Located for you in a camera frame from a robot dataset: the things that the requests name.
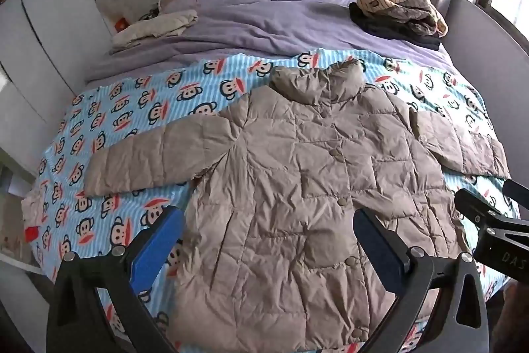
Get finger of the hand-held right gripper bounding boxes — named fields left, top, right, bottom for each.
left=503, top=179, right=529, bottom=210
left=454, top=189, right=522, bottom=238

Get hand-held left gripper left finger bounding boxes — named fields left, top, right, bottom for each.
left=45, top=205, right=185, bottom=353

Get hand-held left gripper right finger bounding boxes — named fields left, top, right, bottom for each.
left=352, top=207, right=490, bottom=353

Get beige quilted down jacket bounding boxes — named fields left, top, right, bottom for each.
left=83, top=57, right=510, bottom=351

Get black folded clothes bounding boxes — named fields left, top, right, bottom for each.
left=349, top=2, right=443, bottom=51

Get beige patterned clothes pile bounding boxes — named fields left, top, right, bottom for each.
left=357, top=0, right=449, bottom=38

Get blue striped monkey-print blanket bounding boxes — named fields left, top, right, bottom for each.
left=20, top=49, right=521, bottom=353

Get grey padded panel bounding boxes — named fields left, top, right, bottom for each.
left=440, top=0, right=529, bottom=172

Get cream folded garment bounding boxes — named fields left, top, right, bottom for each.
left=111, top=9, right=199, bottom=50

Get white wardrobe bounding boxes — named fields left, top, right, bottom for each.
left=0, top=0, right=174, bottom=176

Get purple duvet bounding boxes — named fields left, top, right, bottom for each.
left=85, top=0, right=449, bottom=85

